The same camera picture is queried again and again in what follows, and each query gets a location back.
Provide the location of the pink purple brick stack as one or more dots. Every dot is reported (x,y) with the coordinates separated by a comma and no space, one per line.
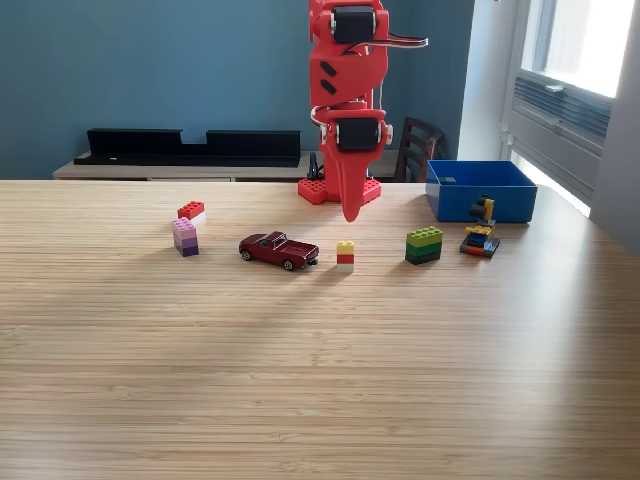
(185,237)

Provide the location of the dark wooden chair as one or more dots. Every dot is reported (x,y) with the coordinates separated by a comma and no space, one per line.
(417,145)

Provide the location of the grey vent grille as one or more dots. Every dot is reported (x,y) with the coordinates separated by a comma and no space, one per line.
(575,112)

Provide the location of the yellow red white brick stack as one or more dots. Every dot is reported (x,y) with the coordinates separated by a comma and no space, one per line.
(345,257)

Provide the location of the blue plastic bin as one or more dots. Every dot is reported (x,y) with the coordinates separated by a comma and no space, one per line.
(500,205)

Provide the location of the white window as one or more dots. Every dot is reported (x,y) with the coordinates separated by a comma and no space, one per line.
(585,40)

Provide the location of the dark red toy pickup car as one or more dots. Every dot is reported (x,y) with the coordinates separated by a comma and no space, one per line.
(277,250)

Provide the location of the pale wooden sideboard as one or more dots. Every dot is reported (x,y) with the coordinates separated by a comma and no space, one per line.
(125,171)

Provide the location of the green brick stack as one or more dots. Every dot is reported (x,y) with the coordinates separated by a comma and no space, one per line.
(424,245)

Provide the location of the dark grey brick stack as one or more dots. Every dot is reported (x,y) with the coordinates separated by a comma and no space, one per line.
(449,180)

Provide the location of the black table clamp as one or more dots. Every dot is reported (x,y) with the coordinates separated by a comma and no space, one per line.
(313,170)

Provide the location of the small white window latch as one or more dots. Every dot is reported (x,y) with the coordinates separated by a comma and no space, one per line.
(555,88)

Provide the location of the small yellow toy digger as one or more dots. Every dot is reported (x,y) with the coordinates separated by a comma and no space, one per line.
(480,235)

